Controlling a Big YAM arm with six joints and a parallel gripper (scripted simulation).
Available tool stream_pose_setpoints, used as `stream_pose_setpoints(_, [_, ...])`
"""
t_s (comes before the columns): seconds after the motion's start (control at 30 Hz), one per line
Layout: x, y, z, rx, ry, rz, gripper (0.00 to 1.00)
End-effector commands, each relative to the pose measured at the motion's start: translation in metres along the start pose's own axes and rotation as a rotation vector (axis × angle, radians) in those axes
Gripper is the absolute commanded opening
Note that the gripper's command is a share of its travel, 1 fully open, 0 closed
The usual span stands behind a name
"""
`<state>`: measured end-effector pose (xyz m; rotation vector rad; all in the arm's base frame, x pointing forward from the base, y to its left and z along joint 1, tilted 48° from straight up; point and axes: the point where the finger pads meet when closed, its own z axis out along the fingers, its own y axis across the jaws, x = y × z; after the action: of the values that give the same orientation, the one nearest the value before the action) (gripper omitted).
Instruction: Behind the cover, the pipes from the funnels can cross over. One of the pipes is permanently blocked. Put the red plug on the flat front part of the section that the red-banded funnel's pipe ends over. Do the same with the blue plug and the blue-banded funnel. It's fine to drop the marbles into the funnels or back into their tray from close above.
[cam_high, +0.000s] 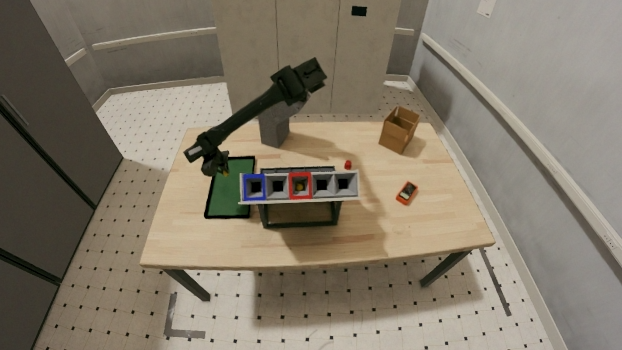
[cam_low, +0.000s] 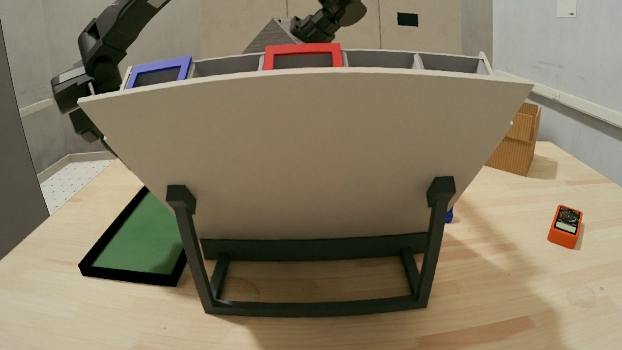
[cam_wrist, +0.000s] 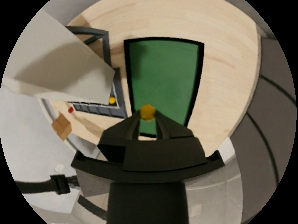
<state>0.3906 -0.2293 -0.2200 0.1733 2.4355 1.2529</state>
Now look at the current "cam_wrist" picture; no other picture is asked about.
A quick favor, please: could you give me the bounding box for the white curved cover panel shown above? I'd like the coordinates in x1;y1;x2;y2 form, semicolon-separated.
1;8;128;119

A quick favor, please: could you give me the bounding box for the green tray with black rim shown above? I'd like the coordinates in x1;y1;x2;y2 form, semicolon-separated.
124;36;205;127

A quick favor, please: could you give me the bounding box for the yellow marble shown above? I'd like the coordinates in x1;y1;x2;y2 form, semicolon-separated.
140;105;156;121
109;96;115;103

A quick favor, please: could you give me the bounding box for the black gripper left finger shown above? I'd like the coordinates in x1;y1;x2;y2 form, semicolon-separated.
100;110;140;140

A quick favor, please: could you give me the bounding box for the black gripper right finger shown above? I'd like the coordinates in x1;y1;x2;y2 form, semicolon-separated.
155;110;195;139

